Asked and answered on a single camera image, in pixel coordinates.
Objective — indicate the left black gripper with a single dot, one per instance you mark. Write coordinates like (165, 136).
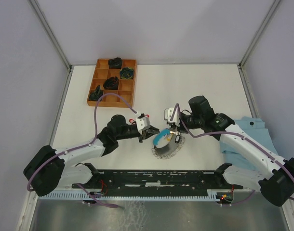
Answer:
(148, 133)

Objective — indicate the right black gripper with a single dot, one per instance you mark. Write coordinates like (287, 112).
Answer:
(180, 128)

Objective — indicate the black tag key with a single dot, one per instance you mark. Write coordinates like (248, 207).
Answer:
(177, 139)

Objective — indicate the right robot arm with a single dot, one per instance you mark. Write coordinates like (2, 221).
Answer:
(274, 175)

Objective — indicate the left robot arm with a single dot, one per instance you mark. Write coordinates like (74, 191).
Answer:
(51, 168)

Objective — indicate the black rolled belt middle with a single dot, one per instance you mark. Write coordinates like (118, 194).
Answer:
(111, 83)

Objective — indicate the green blue rolled belt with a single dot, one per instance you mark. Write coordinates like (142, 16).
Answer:
(127, 73)

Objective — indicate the black green rolled belt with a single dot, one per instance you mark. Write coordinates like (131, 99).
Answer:
(96, 94)

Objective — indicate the light blue cloth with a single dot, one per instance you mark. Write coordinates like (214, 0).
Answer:
(255, 127)

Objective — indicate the black rolled belt top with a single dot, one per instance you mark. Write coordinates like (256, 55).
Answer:
(115, 63)

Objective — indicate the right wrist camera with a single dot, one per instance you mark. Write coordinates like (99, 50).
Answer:
(171, 116)

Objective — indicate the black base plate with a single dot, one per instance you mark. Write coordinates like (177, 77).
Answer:
(157, 182)

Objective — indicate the white cable duct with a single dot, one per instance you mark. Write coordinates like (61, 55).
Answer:
(81, 195)

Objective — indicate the right aluminium frame post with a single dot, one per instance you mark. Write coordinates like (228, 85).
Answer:
(260, 31)

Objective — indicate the aluminium frame post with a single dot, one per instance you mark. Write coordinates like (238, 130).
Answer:
(260, 31)
(49, 32)

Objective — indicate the left aluminium frame post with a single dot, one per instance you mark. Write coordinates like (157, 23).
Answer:
(49, 32)

